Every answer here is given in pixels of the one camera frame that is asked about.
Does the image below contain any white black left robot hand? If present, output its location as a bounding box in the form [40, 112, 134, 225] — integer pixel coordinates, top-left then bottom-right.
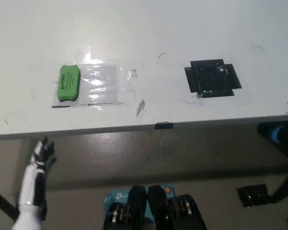
[13, 136, 57, 230]

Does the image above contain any green foam whiteboard eraser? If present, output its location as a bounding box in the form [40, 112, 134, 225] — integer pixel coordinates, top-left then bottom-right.
[55, 64, 81, 103]

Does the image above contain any teal tp-link box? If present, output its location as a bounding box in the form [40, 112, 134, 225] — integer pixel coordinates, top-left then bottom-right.
[103, 185, 175, 230]

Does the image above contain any black block with blue patch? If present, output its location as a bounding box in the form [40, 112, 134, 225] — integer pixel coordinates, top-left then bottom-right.
[256, 121, 288, 168]

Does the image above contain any black tape square patch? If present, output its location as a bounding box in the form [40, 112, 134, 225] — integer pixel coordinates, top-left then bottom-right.
[183, 58, 242, 98]

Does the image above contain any black floor plate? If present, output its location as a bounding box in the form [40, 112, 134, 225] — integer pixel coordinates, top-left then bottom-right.
[236, 184, 269, 207]

